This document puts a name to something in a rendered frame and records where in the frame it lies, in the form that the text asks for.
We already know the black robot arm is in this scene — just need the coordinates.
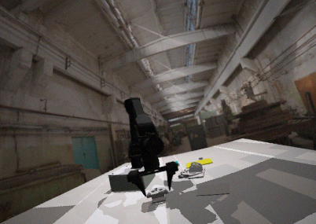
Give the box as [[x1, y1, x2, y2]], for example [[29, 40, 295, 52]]
[[124, 97, 164, 169]]

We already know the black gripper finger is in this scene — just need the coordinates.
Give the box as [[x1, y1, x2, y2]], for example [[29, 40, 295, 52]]
[[166, 171, 175, 190], [132, 177, 146, 196]]

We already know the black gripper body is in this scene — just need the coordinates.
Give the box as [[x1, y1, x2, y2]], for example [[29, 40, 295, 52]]
[[127, 154, 178, 182]]

